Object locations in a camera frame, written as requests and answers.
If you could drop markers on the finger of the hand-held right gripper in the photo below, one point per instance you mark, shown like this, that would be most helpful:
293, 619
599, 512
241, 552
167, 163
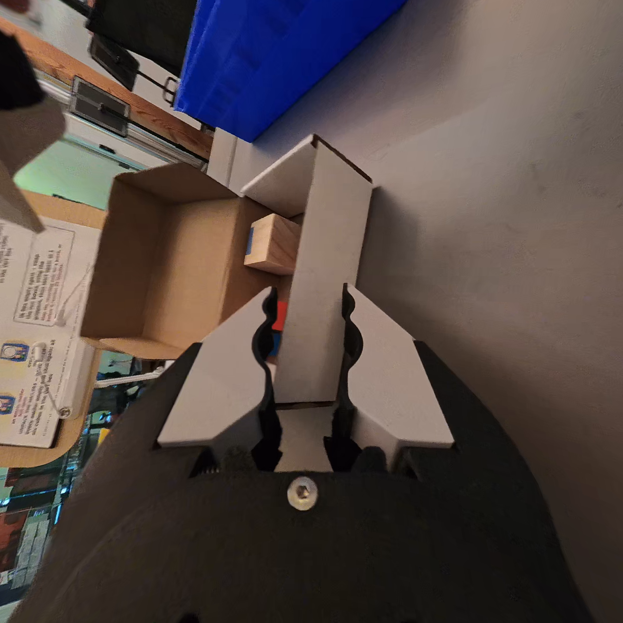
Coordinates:
12, 204
29, 131

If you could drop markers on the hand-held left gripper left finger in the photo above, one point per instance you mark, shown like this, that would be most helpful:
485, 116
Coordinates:
219, 379

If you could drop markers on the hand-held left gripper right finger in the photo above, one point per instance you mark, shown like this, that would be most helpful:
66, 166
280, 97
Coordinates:
394, 389

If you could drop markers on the red cube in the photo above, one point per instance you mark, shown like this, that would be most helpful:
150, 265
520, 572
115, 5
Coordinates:
281, 316

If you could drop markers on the wooden cube with blue sticker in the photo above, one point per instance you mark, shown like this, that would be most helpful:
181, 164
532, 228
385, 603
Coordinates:
275, 246

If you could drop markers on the white cardboard box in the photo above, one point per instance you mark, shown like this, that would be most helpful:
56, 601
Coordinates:
321, 243

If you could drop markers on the blue plastic bin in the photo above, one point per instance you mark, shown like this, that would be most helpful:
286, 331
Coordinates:
272, 63

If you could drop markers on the instruction sheet on clipboard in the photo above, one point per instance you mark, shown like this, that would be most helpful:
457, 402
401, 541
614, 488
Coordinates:
48, 207

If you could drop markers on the printed instruction sheet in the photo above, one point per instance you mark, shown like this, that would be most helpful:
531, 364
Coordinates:
34, 292

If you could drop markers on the wooden beam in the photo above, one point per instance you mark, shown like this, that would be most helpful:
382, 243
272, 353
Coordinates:
155, 114

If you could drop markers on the black device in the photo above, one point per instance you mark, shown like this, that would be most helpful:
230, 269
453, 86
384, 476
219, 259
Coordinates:
146, 29

